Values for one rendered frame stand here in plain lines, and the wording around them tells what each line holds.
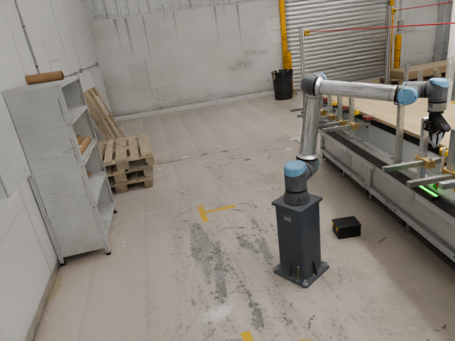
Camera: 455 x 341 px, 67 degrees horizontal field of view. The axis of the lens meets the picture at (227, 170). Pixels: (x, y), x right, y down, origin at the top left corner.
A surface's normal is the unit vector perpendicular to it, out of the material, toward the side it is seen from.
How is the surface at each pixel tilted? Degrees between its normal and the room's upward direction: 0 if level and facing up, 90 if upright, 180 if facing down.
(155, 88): 90
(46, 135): 90
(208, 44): 90
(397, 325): 0
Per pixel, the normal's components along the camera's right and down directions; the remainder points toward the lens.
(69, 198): 0.22, 0.33
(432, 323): -0.13, -0.92
